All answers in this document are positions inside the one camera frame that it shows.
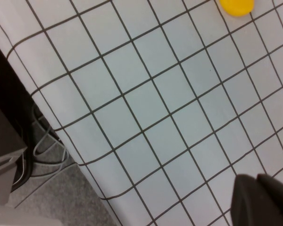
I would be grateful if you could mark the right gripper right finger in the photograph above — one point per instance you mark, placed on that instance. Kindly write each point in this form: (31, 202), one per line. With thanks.
(281, 204)

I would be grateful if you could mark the yellow rubber duck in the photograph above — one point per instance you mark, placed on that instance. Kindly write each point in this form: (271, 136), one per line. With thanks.
(237, 7)

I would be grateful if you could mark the grey black-grid tablecloth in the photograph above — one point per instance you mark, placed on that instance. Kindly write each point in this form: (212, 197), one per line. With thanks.
(155, 106)

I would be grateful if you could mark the grey metal box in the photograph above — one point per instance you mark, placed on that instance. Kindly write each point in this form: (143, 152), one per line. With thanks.
(4, 141)

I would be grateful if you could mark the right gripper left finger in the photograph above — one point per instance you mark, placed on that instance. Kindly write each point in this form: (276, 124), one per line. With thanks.
(246, 202)

